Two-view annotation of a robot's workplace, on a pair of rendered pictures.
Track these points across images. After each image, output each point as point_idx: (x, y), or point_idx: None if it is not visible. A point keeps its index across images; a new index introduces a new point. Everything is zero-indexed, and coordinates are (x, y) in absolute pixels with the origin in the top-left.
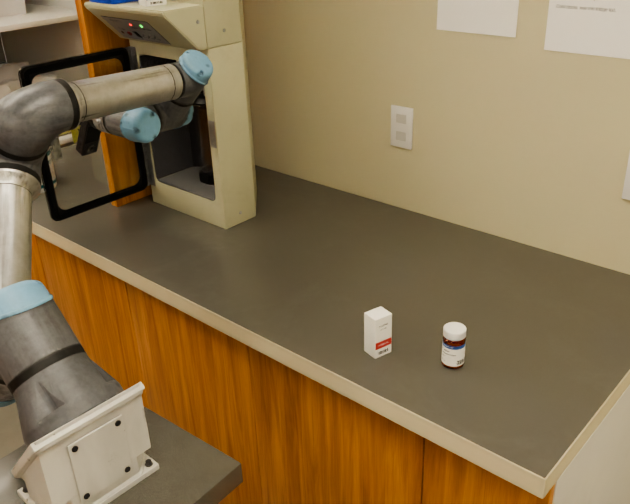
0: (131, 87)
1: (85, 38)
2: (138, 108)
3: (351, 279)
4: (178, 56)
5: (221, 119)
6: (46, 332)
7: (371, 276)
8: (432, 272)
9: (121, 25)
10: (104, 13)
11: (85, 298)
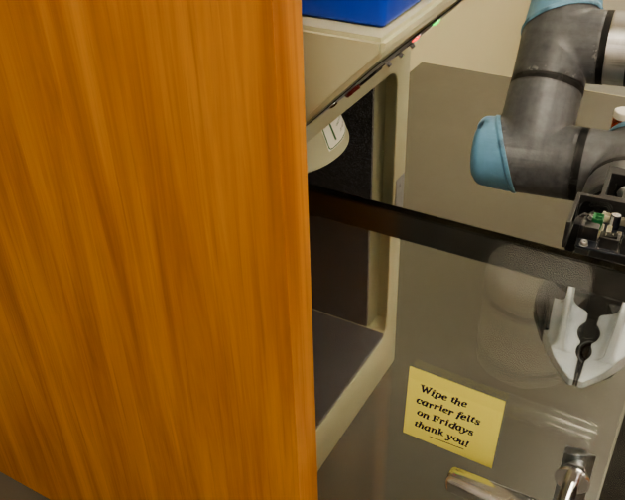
0: None
1: (300, 216)
2: None
3: (498, 211)
4: (361, 87)
5: (389, 166)
6: None
7: (482, 199)
8: (449, 164)
9: (378, 66)
10: (405, 41)
11: None
